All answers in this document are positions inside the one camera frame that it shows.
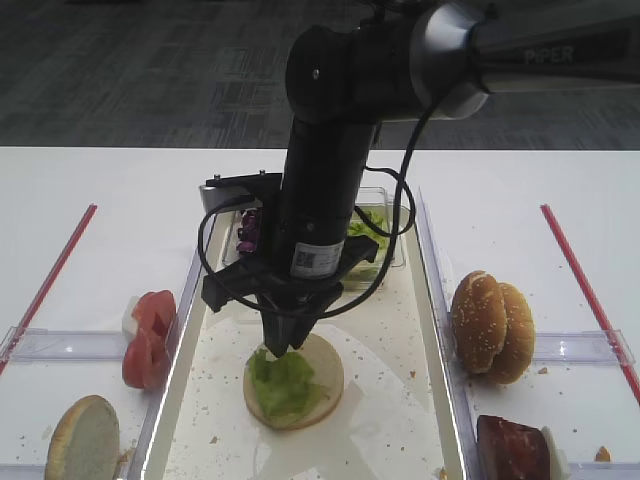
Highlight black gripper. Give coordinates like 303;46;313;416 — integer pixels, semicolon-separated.
201;235;378;358

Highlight green lettuce leaf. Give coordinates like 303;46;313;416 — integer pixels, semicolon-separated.
244;349;330;429

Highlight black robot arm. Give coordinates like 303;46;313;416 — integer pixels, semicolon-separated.
201;1;639;356

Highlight green lettuce in container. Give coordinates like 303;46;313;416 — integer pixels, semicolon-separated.
342;205;389;291

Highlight upper tomato slice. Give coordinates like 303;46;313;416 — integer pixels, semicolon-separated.
132;290;177;341

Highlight tomato slice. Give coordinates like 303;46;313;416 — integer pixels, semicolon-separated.
122;328;170;390
132;290;177;341

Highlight lower tomato slice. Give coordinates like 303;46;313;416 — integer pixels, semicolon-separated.
122;328;170;390

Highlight white holder behind tomato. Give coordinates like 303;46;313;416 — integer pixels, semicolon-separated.
121;296;139;341

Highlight dark red meat patty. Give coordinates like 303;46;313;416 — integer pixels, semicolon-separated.
476;415;551;480

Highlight bun bottom on tray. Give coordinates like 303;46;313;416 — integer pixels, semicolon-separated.
243;333;344;430

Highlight purple cabbage pieces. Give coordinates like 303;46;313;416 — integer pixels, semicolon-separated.
236;209;262;256

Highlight clear plastic container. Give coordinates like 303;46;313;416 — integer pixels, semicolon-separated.
221;186;407;294

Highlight silver metal tray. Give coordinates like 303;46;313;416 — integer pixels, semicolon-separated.
140;203;470;480

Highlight right clear acrylic divider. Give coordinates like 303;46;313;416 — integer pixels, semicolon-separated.
416;194;485;479

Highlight clear acrylic divider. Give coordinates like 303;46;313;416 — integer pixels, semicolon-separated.
416;194;485;479
119;184;222;480

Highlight front sesame bun top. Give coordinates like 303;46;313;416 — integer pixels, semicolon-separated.
451;270;507;374

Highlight sesame bun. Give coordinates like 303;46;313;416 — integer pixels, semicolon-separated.
487;283;536;385
451;270;507;374

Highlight left clear acrylic divider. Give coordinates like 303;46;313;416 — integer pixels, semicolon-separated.
119;184;222;480

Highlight rear sesame bun top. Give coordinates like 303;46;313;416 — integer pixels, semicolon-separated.
487;283;536;385

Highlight left red tape line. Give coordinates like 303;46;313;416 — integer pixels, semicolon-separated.
0;203;98;373

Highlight red tape line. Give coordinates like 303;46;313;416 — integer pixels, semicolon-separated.
540;204;639;402
0;203;98;373

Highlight upright bun half left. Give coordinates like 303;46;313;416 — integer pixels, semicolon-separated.
44;395;120;480

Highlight left upper acrylic crossbar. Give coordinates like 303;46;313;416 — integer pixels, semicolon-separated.
1;327;128;363

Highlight acrylic crossbar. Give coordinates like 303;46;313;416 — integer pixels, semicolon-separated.
533;330;635;366
1;327;128;363

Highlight white holder behind patty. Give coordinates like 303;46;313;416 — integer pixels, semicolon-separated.
541;426;571;480

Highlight right upper acrylic crossbar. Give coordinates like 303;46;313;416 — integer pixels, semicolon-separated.
533;330;635;366

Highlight right red tape line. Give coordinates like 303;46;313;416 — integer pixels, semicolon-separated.
540;204;639;402

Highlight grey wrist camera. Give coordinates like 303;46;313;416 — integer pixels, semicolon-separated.
199;170;283;213

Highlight black camera cable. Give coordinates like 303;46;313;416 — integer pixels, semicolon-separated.
197;89;446;317

